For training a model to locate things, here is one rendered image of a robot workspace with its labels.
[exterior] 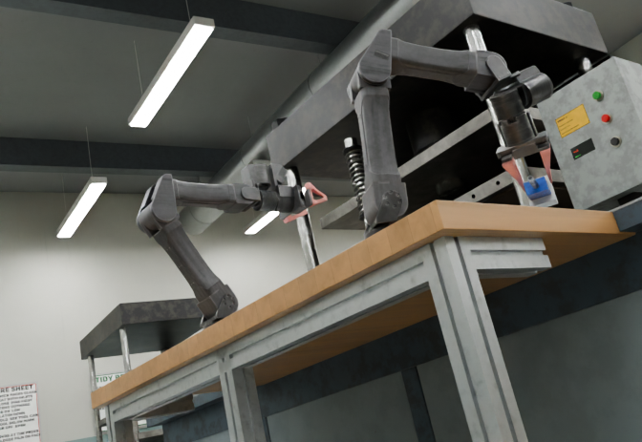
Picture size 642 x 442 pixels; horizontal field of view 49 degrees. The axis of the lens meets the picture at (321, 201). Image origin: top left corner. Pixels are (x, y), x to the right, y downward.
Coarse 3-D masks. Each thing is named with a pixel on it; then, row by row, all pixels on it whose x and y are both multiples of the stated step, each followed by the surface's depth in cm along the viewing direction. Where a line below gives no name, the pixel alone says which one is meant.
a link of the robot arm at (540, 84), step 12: (492, 60) 140; (492, 72) 139; (504, 72) 139; (516, 72) 142; (528, 72) 144; (540, 72) 144; (492, 84) 140; (504, 84) 143; (528, 84) 141; (540, 84) 142; (552, 84) 143; (480, 96) 145; (528, 96) 142; (540, 96) 142
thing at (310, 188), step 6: (306, 186) 195; (312, 186) 195; (306, 192) 194; (318, 192) 197; (306, 198) 194; (312, 198) 193; (324, 198) 198; (306, 204) 194; (312, 204) 192; (300, 210) 194
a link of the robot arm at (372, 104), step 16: (352, 80) 137; (352, 96) 137; (368, 96) 131; (384, 96) 132; (368, 112) 131; (384, 112) 132; (368, 128) 130; (384, 128) 130; (368, 144) 129; (384, 144) 129; (368, 160) 128; (384, 160) 127; (368, 176) 128; (384, 176) 126; (368, 192) 127; (384, 192) 124; (400, 192) 125; (368, 208) 127; (400, 208) 124
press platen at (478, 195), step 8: (528, 168) 241; (536, 168) 244; (544, 168) 247; (504, 176) 241; (536, 176) 242; (552, 176) 248; (560, 176) 251; (488, 184) 246; (496, 184) 243; (504, 184) 240; (512, 184) 240; (552, 184) 250; (560, 184) 252; (472, 192) 252; (480, 192) 249; (488, 192) 246; (496, 192) 244; (456, 200) 257; (464, 200) 254; (472, 200) 251; (480, 200) 249
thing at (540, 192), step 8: (528, 176) 134; (544, 176) 143; (528, 184) 140; (536, 184) 137; (544, 184) 138; (528, 192) 139; (536, 192) 139; (544, 192) 139; (552, 192) 141; (536, 200) 142; (544, 200) 141; (552, 200) 141
